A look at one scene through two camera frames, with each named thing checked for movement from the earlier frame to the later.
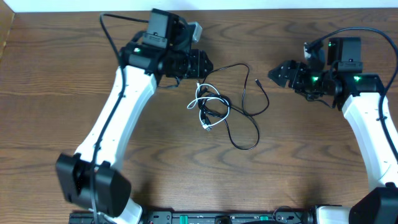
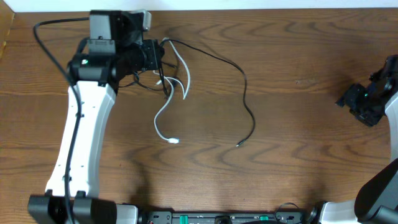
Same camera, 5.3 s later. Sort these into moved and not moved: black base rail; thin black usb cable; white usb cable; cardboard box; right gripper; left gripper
Moved: right gripper; thin black usb cable; white usb cable; left gripper
Not moved: black base rail; cardboard box
